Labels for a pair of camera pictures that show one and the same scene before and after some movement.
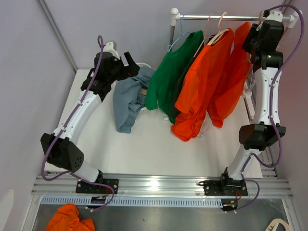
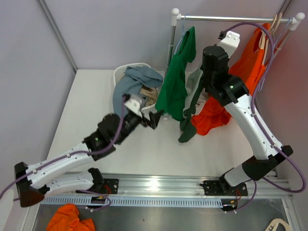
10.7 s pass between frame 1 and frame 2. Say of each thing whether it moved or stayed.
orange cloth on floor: stayed
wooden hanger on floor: stayed
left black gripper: moved
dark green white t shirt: moved
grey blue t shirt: moved
